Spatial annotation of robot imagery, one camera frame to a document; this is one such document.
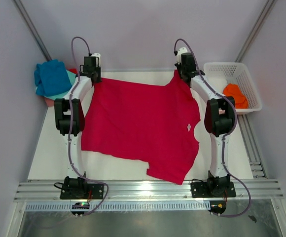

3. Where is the magenta t shirt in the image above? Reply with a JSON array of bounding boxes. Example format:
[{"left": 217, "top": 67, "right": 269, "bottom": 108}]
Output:
[{"left": 81, "top": 71, "right": 201, "bottom": 185}]

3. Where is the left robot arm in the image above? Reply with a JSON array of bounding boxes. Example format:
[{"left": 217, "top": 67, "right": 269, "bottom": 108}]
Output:
[{"left": 54, "top": 53, "right": 104, "bottom": 200}]

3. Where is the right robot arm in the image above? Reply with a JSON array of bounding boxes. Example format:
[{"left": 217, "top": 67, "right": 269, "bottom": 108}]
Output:
[{"left": 174, "top": 47, "right": 237, "bottom": 197}]

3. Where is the red folded t shirt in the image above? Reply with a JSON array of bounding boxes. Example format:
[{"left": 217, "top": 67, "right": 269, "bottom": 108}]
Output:
[{"left": 68, "top": 69, "right": 78, "bottom": 75}]

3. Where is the teal folded t shirt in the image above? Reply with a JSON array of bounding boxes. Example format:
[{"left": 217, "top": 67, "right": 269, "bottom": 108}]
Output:
[{"left": 49, "top": 70, "right": 77, "bottom": 100}]

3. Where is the white plastic basket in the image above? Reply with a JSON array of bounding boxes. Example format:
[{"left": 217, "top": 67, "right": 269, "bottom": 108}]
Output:
[{"left": 204, "top": 62, "right": 262, "bottom": 115}]

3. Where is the blue folded t shirt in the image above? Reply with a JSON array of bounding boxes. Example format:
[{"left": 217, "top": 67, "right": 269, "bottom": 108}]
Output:
[{"left": 34, "top": 60, "right": 72, "bottom": 97}]

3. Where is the orange t shirt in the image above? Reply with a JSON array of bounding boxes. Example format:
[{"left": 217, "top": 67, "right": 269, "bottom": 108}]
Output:
[{"left": 223, "top": 83, "right": 249, "bottom": 109}]

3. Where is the pink folded t shirt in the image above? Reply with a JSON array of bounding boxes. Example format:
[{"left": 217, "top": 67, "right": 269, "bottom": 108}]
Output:
[{"left": 44, "top": 97, "right": 55, "bottom": 107}]

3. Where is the left black controller board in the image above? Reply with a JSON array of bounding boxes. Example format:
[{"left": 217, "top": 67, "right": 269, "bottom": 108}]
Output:
[{"left": 71, "top": 201, "right": 90, "bottom": 216}]

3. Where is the black controller board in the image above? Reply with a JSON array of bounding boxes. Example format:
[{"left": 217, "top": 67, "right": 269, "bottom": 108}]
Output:
[
  {"left": 71, "top": 201, "right": 90, "bottom": 216},
  {"left": 209, "top": 201, "right": 227, "bottom": 215}
]

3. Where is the right black controller board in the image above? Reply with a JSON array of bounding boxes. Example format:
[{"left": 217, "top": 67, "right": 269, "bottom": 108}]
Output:
[{"left": 209, "top": 201, "right": 227, "bottom": 215}]

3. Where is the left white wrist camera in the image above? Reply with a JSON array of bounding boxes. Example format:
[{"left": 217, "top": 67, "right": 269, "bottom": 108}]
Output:
[{"left": 89, "top": 53, "right": 101, "bottom": 68}]

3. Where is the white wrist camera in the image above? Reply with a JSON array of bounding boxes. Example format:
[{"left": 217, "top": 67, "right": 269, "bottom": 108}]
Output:
[
  {"left": 174, "top": 47, "right": 188, "bottom": 63},
  {"left": 89, "top": 53, "right": 101, "bottom": 68}
]

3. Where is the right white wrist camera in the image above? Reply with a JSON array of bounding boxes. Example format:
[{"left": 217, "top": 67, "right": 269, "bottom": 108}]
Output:
[{"left": 174, "top": 47, "right": 188, "bottom": 63}]

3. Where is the left corner aluminium post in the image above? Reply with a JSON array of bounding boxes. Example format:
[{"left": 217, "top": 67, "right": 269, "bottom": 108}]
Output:
[{"left": 12, "top": 0, "right": 52, "bottom": 61}]

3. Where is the corner aluminium post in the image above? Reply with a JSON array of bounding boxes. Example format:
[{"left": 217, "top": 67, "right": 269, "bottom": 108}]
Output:
[
  {"left": 12, "top": 0, "right": 52, "bottom": 61},
  {"left": 235, "top": 0, "right": 277, "bottom": 63}
]

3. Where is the right corner aluminium post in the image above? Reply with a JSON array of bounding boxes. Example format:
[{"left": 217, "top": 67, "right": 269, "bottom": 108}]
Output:
[{"left": 235, "top": 0, "right": 277, "bottom": 63}]

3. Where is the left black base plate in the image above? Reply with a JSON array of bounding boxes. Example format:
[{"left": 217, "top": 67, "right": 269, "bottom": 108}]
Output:
[{"left": 60, "top": 184, "right": 104, "bottom": 200}]

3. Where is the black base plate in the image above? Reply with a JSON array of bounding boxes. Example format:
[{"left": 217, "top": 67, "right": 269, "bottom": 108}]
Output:
[
  {"left": 60, "top": 184, "right": 104, "bottom": 200},
  {"left": 190, "top": 179, "right": 237, "bottom": 198}
]

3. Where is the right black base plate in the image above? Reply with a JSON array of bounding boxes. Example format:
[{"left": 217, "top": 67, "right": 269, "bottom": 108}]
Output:
[{"left": 190, "top": 179, "right": 237, "bottom": 198}]

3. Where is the right side aluminium rail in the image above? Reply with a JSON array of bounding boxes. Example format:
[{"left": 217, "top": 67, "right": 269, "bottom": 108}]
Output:
[{"left": 238, "top": 115, "right": 268, "bottom": 179}]

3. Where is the aluminium rail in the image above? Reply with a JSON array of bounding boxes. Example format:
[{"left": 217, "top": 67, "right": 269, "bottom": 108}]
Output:
[
  {"left": 238, "top": 115, "right": 268, "bottom": 179},
  {"left": 14, "top": 179, "right": 284, "bottom": 202}
]

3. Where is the slotted grey cable duct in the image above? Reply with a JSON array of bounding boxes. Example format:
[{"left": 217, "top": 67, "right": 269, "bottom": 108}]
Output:
[{"left": 25, "top": 200, "right": 210, "bottom": 212}]

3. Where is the aluminium front rail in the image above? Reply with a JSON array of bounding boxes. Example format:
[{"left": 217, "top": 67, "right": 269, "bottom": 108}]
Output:
[{"left": 14, "top": 179, "right": 284, "bottom": 202}]

